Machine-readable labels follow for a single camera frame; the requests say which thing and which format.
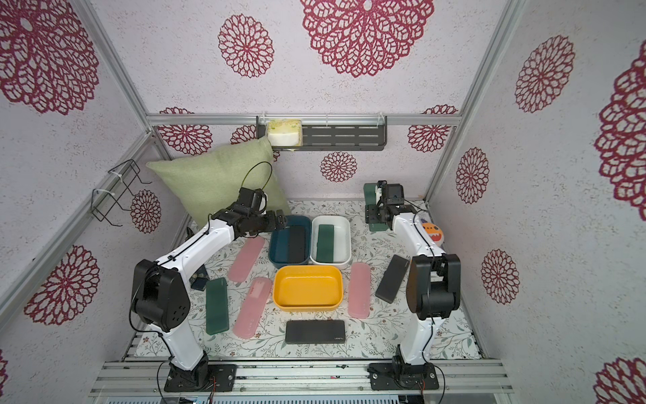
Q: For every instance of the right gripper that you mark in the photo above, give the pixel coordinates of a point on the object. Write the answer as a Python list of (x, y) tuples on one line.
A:
[(374, 214)]

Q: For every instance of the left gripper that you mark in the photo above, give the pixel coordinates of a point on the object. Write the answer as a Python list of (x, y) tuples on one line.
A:
[(273, 225)]

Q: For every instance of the green pencil case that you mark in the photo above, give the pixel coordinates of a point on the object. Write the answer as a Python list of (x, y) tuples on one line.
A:
[(325, 244), (216, 307), (370, 198)]

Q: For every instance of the pink pencil case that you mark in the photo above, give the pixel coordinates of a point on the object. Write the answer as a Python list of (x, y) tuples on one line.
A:
[(359, 291), (245, 260), (252, 308)]

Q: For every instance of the black pencil case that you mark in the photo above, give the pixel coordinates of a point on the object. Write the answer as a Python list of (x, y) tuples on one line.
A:
[(315, 332), (297, 245), (392, 279)]

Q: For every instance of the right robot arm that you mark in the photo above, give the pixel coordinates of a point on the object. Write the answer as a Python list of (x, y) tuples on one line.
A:
[(434, 278)]

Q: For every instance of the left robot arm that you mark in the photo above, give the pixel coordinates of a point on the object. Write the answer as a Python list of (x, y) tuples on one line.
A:
[(160, 287)]

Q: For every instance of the dark teal storage box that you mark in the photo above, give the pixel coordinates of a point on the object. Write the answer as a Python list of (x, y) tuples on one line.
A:
[(278, 247)]

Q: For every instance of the white storage box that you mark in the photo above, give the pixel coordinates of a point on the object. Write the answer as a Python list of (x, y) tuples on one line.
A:
[(342, 240)]

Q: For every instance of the yellow storage box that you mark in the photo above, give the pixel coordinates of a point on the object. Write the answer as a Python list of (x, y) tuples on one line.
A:
[(308, 288)]

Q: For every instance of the black pencil case front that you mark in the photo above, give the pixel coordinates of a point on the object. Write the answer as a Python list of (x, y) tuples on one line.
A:
[(315, 332)]

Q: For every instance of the orange shark plush toy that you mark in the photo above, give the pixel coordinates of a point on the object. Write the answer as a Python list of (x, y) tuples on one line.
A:
[(435, 232)]

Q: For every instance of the light green pillow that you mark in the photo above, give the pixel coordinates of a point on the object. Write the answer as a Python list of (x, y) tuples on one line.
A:
[(211, 182)]

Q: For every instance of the yellow white sponge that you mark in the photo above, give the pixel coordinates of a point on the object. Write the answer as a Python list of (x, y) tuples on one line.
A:
[(285, 133)]

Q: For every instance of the floral table mat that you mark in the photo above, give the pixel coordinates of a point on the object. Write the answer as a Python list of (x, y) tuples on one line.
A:
[(375, 337)]

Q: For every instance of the dark wall shelf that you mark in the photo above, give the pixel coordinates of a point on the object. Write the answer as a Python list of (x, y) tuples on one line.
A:
[(334, 132)]

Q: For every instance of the black wire wall rack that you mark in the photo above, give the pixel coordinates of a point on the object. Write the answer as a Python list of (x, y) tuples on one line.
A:
[(121, 177)]

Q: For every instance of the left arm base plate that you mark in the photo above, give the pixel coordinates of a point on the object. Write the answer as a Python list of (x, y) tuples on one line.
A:
[(218, 378)]

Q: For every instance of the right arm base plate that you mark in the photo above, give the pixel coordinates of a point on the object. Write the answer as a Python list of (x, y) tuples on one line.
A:
[(390, 377)]

